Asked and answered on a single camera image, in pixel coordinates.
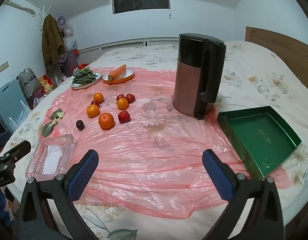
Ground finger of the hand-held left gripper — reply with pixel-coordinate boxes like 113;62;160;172
0;140;32;159

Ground carrot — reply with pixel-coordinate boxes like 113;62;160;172
107;64;127;82

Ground purple storage bin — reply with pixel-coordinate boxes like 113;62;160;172
59;52;78;78

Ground white plate with blue rim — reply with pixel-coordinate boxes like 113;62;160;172
70;72;102;90

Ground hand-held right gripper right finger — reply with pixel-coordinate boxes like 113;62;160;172
202;149;291;240

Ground red gift box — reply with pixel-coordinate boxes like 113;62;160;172
39;75;59;94

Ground olive green coat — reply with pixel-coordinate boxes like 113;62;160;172
42;14;65;67

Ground light blue folding board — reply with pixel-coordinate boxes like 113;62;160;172
0;79;30;135

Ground white plastic bag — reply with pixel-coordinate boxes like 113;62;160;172
9;100;32;130

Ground beige wall bar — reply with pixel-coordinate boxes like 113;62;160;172
5;1;35;15

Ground clear plastic bags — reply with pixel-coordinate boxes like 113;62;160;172
62;24;79;50

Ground pink plastic sheet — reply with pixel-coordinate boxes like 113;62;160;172
26;67;294;218

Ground white coat rack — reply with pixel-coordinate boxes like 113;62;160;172
35;5;53;30

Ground orange enamel plate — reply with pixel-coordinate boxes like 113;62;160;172
102;69;135;85

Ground green cardboard box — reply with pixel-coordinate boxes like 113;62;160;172
217;106;302;180

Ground wooden headboard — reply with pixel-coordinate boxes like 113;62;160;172
245;26;308;80

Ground bok choy leaf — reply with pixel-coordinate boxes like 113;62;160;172
49;108;65;120
42;119;58;137

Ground copper and black kettle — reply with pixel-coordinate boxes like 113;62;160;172
172;33;227;120

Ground grey printed bag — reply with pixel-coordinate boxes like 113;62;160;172
18;67;42;98

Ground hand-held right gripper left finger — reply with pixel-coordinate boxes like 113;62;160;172
17;149;99;240

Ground pile of spinach leaves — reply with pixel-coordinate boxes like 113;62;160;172
72;67;97;85

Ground clear plastic tray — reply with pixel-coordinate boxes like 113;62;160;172
25;134;77;180

